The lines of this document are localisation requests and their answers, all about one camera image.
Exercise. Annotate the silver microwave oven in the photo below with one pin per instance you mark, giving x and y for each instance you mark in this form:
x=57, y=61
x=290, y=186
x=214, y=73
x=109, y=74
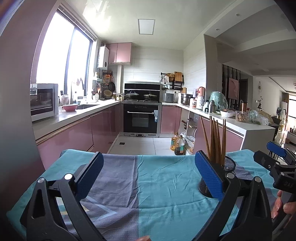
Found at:
x=44, y=102

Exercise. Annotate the green kitchen appliance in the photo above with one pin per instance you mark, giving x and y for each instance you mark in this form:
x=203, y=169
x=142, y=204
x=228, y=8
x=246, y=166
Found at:
x=219, y=99

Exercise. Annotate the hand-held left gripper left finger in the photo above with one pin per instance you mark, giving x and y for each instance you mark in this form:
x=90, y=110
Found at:
x=89, y=176

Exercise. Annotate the wooden cutting board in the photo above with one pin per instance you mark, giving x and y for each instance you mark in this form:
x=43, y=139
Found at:
x=179, y=77

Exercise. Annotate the ceiling light panel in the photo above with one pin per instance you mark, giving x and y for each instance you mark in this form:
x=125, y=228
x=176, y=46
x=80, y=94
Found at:
x=146, y=26

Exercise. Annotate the pink kettle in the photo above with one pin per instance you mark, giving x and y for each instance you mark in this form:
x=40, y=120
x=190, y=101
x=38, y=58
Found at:
x=201, y=95

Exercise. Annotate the bunch of bamboo chopsticks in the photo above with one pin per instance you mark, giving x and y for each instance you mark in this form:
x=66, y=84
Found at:
x=215, y=141

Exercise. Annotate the black range hood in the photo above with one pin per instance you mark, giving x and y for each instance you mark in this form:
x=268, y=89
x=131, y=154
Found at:
x=142, y=86

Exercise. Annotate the framed wall picture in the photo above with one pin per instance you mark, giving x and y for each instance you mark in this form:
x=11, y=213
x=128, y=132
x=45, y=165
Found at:
x=233, y=88

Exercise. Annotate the person's left hand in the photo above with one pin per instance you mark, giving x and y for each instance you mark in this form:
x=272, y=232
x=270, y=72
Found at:
x=143, y=239

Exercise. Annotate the pink wall cabinet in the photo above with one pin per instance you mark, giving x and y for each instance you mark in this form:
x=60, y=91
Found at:
x=120, y=52

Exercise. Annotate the black mesh holder cup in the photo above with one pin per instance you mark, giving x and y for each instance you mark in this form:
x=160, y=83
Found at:
x=230, y=165

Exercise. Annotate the white bowl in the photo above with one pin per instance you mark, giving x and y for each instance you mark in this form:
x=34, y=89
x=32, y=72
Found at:
x=227, y=113

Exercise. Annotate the hanging frying pan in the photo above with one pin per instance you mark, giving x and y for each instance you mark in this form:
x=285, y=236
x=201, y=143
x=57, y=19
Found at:
x=112, y=86

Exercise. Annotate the built-in black oven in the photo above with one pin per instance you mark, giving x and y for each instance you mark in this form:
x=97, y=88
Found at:
x=141, y=119

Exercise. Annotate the teal and grey tablecloth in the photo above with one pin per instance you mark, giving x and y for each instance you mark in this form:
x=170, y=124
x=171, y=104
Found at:
x=166, y=197

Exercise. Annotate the kitchen window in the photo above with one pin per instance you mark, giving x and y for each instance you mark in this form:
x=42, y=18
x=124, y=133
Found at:
x=57, y=51

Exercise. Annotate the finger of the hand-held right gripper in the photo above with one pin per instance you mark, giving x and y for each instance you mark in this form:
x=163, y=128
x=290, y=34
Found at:
x=276, y=148
x=263, y=160

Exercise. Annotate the clear egg box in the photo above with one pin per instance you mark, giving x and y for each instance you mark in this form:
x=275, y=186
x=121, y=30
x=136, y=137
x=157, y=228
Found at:
x=241, y=116

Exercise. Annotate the person's right hand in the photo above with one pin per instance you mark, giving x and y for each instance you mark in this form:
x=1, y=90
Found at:
x=276, y=206

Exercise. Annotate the plastic bags with greens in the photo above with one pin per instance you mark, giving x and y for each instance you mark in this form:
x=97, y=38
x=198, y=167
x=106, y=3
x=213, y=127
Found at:
x=259, y=118

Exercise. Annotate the pink base cabinet run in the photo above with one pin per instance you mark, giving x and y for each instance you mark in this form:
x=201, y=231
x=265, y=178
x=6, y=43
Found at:
x=168, y=118
x=76, y=134

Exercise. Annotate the white water heater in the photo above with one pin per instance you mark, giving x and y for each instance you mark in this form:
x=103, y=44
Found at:
x=103, y=57

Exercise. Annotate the steel stock pot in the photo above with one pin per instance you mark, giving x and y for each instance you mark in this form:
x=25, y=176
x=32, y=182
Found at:
x=186, y=99

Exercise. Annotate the black wall rack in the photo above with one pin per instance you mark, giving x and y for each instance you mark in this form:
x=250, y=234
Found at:
x=177, y=86

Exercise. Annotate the steel thermos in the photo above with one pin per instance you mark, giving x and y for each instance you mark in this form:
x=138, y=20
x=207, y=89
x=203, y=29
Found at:
x=212, y=107

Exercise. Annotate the silver rice cooker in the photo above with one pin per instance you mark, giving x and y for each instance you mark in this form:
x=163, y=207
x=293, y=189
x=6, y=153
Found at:
x=168, y=97

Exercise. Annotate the pink bowl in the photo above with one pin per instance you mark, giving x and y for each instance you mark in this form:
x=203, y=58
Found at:
x=69, y=108

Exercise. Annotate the black wok with lid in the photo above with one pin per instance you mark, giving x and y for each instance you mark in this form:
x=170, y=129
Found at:
x=132, y=95
x=150, y=96

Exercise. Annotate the clear plastic bag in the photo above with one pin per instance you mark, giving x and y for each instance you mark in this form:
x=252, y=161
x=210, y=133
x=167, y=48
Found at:
x=189, y=143

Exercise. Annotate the dark oil bottle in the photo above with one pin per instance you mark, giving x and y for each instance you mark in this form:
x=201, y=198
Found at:
x=180, y=147

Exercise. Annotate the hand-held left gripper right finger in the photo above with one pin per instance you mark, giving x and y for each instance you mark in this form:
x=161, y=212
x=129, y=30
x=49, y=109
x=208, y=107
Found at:
x=208, y=176

